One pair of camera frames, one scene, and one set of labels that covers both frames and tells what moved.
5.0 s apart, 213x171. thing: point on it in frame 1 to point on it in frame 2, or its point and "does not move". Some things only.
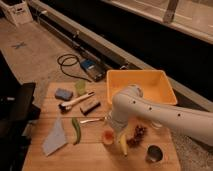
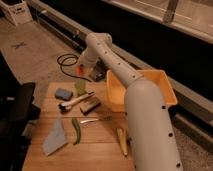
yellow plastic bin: [152, 83] does not move
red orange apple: [108, 136] to [78, 71]
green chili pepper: [78, 130] does not move
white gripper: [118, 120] to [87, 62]
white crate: [17, 10] does not move
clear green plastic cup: [80, 86] does not move
